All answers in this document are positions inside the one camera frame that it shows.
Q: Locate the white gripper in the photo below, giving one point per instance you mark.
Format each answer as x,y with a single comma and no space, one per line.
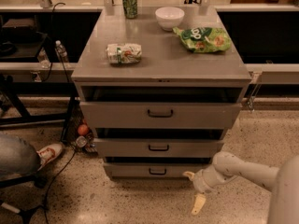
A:
201,180

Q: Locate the grey bottom drawer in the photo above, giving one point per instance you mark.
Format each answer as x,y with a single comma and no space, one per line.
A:
150,170

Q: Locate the grey drawer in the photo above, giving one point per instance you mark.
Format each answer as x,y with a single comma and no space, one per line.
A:
159,115
171,148
150,170

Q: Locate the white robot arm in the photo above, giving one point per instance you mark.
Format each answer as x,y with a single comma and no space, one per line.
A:
283,183

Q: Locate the grey middle drawer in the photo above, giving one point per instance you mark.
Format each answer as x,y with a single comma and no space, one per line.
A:
171,148

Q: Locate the grey drawer cabinet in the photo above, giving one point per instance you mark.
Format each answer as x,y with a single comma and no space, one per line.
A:
167,73

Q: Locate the grey top drawer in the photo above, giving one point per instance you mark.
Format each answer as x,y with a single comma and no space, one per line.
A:
159,115

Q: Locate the orange ball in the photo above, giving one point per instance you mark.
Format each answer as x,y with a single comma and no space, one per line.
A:
83,129

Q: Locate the green chip bag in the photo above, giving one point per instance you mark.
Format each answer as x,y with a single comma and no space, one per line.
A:
204,39

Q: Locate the white orange sneaker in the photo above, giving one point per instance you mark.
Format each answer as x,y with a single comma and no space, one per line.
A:
49,153

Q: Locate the lying white soda can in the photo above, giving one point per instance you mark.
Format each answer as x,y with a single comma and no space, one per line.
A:
123,53

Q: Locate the black office chair base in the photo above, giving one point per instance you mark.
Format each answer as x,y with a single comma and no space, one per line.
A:
19,191

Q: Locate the white bowl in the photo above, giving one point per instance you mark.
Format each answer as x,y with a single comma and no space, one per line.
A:
169,17

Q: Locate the blue jeans leg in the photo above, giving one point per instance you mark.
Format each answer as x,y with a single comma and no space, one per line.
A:
17,156

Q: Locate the clear water bottle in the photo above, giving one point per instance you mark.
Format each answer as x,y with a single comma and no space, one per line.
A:
61,52

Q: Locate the upright green soda can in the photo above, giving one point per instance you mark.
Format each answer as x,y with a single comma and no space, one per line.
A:
130,8

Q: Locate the black table frame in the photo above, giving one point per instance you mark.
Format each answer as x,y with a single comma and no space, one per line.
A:
28,86

